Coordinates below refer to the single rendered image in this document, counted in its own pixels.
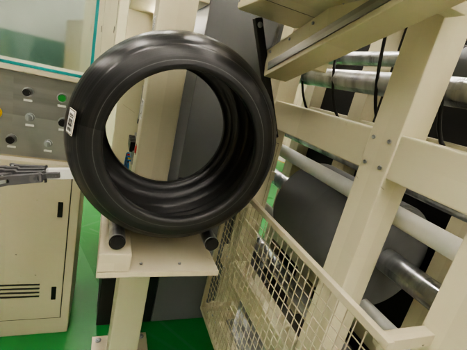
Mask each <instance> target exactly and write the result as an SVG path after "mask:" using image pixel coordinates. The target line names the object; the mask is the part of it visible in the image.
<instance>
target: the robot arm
mask: <svg viewBox="0 0 467 350"><path fill-rule="evenodd" d="M9 165H10V166H7V165H0V187H3V186H8V185H21V184H29V183H42V182H43V181H44V182H45V183H47V180H53V179H74V178H73V176H72V173H71V171H70V169H69V167H55V168H48V165H22V164H16V163H10V164H9Z"/></svg>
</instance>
